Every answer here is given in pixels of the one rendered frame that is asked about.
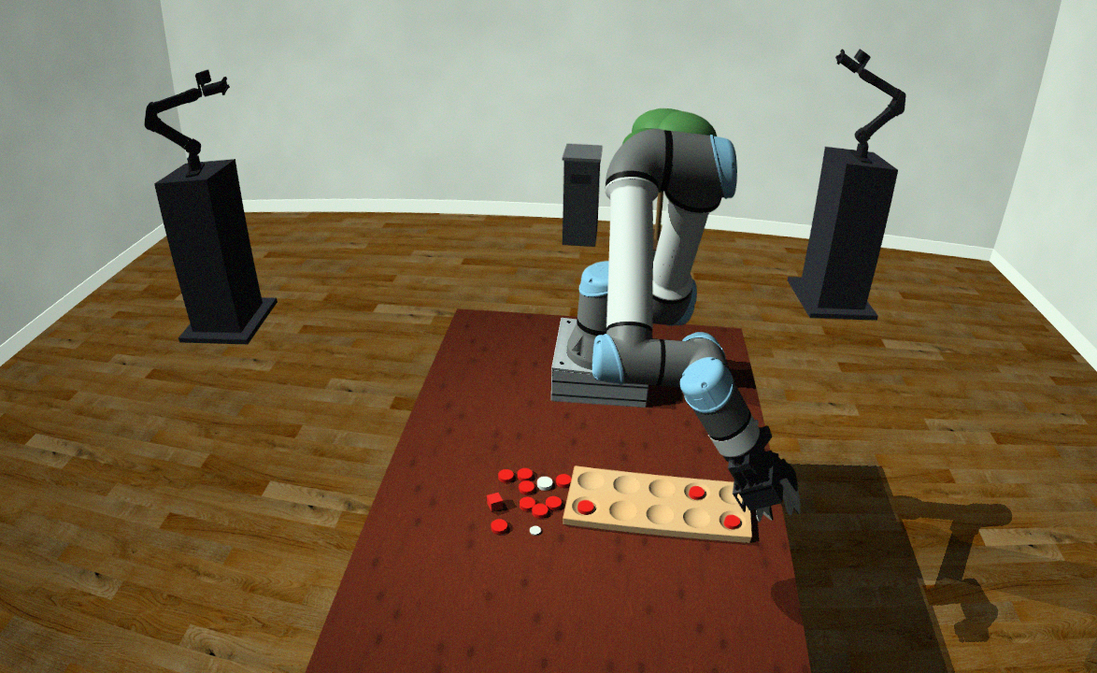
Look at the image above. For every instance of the tan tray with round pockets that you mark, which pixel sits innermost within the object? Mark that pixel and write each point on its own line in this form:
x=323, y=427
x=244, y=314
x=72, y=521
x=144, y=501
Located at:
x=655, y=505

